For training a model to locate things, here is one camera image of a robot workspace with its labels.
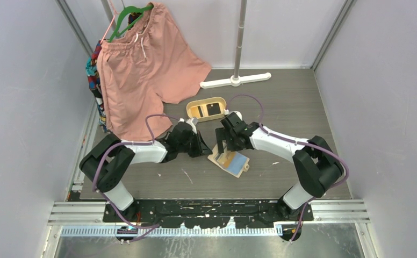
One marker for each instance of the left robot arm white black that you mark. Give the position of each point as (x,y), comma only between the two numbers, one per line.
(107,162)

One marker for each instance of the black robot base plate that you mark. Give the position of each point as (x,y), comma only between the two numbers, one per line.
(214,213)

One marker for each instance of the grey metal rack pole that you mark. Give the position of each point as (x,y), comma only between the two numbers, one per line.
(241,25)

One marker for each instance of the beige leather card holder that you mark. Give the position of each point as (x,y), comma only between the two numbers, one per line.
(239,165)

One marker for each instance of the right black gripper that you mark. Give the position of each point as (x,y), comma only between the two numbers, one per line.
(223,134)

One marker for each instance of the pink shorts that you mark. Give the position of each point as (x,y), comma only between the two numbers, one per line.
(150,65)

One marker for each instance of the green clothes hanger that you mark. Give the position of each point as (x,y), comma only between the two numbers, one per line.
(125,14)

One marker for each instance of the colourful patterned garment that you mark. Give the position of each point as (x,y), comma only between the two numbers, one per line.
(94,85)

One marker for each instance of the pink clothes hanger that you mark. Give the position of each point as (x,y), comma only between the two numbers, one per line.
(111,14)

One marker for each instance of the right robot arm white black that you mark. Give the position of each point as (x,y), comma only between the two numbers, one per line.
(317,167)

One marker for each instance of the white rack stand base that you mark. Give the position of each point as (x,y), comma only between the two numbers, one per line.
(235,81)

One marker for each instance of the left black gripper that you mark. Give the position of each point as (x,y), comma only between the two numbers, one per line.
(201,149)

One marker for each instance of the gold credit card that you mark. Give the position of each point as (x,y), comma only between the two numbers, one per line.
(225,159)

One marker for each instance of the black striped card in tray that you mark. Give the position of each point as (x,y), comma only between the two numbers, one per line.
(198,111)

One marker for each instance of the beige oval tray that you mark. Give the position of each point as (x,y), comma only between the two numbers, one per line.
(203,103)

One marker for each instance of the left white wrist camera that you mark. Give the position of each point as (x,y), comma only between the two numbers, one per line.
(193,122)

